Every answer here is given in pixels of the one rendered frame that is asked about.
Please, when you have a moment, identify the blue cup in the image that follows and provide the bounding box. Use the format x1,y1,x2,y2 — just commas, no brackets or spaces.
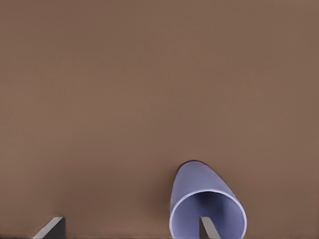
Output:
169,160,248,239

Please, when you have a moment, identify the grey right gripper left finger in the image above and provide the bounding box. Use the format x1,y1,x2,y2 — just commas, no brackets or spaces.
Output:
31,217,66,239

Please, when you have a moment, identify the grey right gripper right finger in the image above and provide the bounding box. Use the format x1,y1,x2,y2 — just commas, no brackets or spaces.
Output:
199,216,222,239

